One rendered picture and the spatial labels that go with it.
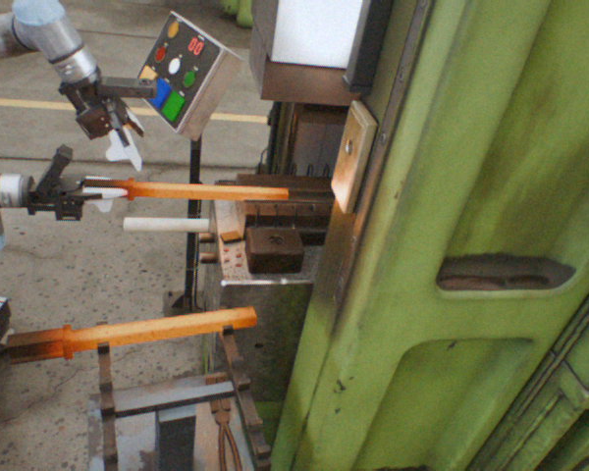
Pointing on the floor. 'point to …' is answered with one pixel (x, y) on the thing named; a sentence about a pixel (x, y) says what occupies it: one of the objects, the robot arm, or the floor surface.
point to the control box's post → (193, 214)
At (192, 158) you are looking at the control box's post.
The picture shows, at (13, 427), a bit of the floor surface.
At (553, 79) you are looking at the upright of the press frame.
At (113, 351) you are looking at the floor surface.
